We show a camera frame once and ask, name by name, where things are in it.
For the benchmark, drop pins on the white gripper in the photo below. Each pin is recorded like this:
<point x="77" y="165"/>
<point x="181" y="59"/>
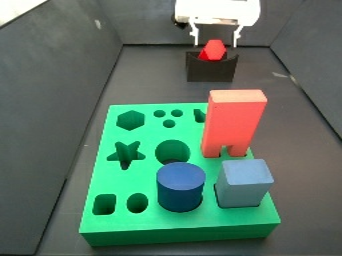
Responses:
<point x="230" y="12"/>

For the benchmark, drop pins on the red hexagonal prism block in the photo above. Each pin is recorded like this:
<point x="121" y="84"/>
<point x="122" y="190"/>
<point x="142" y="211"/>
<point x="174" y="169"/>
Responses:
<point x="213" y="51"/>

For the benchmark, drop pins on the green shape sorter board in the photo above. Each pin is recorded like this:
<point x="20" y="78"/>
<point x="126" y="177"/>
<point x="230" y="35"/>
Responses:
<point x="145" y="136"/>

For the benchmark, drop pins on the black curved cradle stand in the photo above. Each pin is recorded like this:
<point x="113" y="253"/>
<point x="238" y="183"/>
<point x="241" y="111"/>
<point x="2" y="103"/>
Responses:
<point x="210" y="71"/>

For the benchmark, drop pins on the salmon red arch block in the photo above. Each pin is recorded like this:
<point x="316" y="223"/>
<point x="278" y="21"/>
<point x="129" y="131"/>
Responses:
<point x="233" y="116"/>

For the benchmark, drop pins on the light blue cube block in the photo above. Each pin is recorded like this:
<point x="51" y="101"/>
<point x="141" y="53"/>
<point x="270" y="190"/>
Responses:
<point x="244" y="182"/>

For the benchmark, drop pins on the dark blue cylinder block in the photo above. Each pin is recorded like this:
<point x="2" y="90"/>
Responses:
<point x="181" y="182"/>

